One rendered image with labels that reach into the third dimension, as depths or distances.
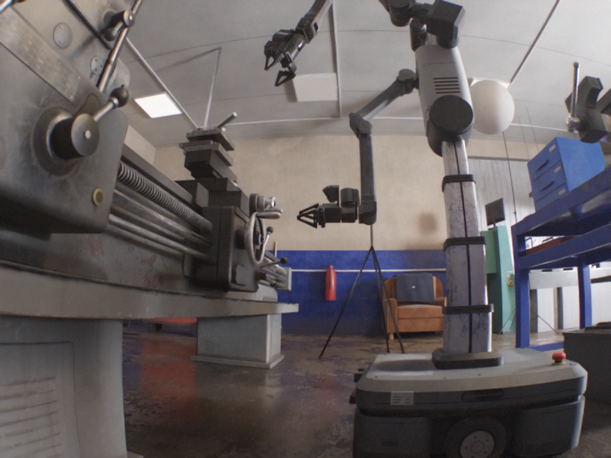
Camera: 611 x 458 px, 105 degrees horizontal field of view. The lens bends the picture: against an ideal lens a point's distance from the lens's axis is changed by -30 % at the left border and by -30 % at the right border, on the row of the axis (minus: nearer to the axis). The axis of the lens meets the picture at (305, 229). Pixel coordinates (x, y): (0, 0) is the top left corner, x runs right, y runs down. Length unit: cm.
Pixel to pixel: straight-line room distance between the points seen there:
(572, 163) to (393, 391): 148
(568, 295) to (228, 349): 434
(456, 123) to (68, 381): 124
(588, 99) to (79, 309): 136
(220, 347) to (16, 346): 199
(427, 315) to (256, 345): 277
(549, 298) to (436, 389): 412
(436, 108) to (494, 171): 524
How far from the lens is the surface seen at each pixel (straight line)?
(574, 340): 166
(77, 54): 79
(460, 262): 104
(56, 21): 77
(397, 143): 602
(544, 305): 484
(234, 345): 242
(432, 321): 464
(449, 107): 118
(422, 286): 489
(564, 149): 191
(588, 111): 116
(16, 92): 50
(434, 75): 125
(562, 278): 509
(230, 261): 119
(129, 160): 93
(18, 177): 49
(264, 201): 139
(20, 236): 69
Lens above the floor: 45
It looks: 13 degrees up
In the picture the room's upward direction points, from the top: 1 degrees clockwise
